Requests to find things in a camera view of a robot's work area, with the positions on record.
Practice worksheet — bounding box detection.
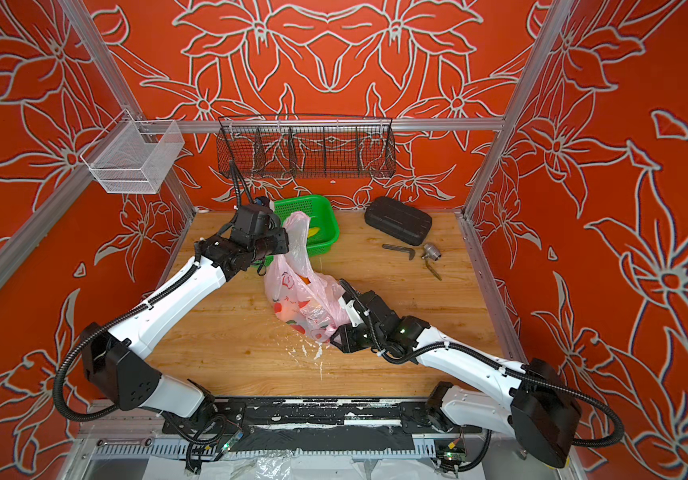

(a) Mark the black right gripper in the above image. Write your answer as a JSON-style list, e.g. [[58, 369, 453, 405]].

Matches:
[[324, 323, 387, 355]]

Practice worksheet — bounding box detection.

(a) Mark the pink translucent plastic bag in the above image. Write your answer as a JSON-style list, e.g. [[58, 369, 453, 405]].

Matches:
[[264, 212, 349, 343]]

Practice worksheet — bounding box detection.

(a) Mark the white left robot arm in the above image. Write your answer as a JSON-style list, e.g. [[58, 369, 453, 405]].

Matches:
[[52, 203, 289, 422]]

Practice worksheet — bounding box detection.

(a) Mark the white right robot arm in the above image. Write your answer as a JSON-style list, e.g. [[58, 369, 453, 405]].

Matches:
[[330, 280, 625, 468]]

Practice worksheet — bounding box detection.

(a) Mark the orange fruit in bag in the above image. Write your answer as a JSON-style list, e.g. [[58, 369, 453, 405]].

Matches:
[[273, 300, 303, 324]]

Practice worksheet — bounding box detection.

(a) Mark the green plastic perforated basket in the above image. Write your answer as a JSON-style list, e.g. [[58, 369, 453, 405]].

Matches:
[[261, 195, 340, 266]]

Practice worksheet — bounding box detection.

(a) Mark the silver metal fitting tool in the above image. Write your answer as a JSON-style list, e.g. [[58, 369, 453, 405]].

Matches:
[[422, 242, 442, 281]]

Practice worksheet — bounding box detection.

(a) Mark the black plastic tool case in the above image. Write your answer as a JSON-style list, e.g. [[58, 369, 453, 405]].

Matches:
[[364, 196, 433, 246]]

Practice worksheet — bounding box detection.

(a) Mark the black wire wall basket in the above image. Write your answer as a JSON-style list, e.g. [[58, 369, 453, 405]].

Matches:
[[216, 114, 397, 180]]

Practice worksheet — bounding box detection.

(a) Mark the dark metal bracket tool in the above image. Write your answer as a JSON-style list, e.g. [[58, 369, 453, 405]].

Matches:
[[382, 244, 416, 261]]

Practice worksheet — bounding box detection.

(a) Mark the white wire mesh basket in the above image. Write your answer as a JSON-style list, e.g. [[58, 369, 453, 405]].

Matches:
[[80, 120, 184, 194]]

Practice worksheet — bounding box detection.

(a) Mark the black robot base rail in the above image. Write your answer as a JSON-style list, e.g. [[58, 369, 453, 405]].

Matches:
[[157, 395, 483, 457]]

